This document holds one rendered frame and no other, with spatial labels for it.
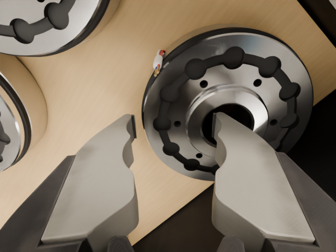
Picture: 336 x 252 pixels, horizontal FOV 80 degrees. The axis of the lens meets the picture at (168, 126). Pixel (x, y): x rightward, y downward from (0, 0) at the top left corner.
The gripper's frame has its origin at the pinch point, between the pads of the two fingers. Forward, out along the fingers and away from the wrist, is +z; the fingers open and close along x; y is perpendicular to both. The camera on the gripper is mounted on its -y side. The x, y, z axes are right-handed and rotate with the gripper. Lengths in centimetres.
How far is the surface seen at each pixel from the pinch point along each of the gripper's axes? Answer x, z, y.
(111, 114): -4.9, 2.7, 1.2
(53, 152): -10.7, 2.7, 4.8
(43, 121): -9.9, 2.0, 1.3
